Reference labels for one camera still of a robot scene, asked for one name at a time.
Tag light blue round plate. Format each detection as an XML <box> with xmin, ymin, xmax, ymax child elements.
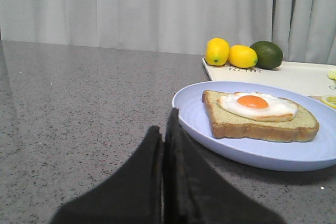
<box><xmin>172</xmin><ymin>81</ymin><xmax>335</xmax><ymax>172</ymax></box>

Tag left yellow lemon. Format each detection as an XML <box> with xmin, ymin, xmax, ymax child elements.
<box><xmin>205</xmin><ymin>37</ymin><xmax>229</xmax><ymax>66</ymax></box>

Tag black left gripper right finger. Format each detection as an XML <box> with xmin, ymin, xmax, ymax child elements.
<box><xmin>163</xmin><ymin>108</ymin><xmax>284</xmax><ymax>223</ymax></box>

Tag white bear-print tray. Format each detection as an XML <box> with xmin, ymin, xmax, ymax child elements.
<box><xmin>202</xmin><ymin>59</ymin><xmax>335</xmax><ymax>96</ymax></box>

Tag right yellow lemon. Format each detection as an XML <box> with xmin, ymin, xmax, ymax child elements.
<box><xmin>228</xmin><ymin>45</ymin><xmax>258</xmax><ymax>68</ymax></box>

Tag bottom bread slice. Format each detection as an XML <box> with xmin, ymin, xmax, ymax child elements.
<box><xmin>202</xmin><ymin>90</ymin><xmax>319</xmax><ymax>142</ymax></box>

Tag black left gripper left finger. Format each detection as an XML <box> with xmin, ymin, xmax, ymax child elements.
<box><xmin>50</xmin><ymin>126</ymin><xmax>163</xmax><ymax>223</ymax></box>

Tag fried egg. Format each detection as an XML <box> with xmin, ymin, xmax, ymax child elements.
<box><xmin>217</xmin><ymin>92</ymin><xmax>299</xmax><ymax>122</ymax></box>

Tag yellow lemon slice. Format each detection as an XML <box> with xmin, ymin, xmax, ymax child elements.
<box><xmin>321</xmin><ymin>95</ymin><xmax>336</xmax><ymax>109</ymax></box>

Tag grey curtain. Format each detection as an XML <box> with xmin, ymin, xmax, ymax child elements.
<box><xmin>1</xmin><ymin>0</ymin><xmax>335</xmax><ymax>64</ymax></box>

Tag green lime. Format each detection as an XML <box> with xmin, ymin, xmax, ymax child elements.
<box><xmin>250</xmin><ymin>41</ymin><xmax>283</xmax><ymax>70</ymax></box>

